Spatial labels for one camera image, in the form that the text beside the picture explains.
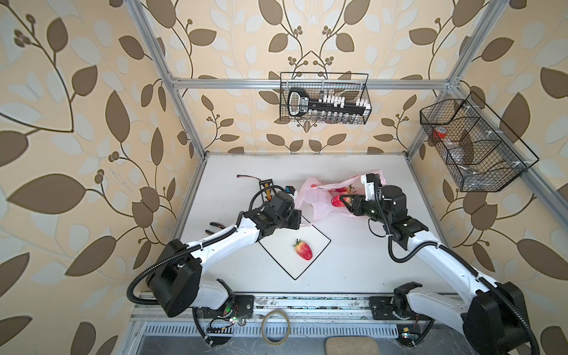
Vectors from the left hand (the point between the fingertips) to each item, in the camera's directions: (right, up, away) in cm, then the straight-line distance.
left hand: (302, 214), depth 82 cm
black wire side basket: (+59, +23, -9) cm, 64 cm away
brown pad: (+14, -36, -17) cm, 42 cm away
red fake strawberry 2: (+12, +6, -4) cm, 14 cm away
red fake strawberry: (0, -13, 0) cm, 13 cm away
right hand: (+15, +6, -3) cm, 17 cm away
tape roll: (-12, -34, -16) cm, 40 cm away
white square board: (-9, -13, +6) cm, 17 cm away
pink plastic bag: (+6, +5, +3) cm, 8 cm away
